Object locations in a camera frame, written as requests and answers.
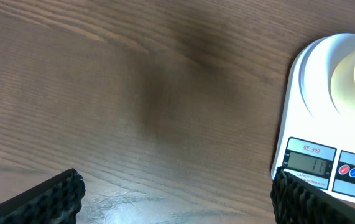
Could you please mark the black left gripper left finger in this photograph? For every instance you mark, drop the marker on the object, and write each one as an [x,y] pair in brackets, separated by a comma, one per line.
[57,200]

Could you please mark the white digital kitchen scale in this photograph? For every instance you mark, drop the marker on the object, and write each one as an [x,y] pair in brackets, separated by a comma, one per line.
[316,143]

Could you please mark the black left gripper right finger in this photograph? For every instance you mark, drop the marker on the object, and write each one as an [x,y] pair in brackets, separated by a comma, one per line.
[298,202]

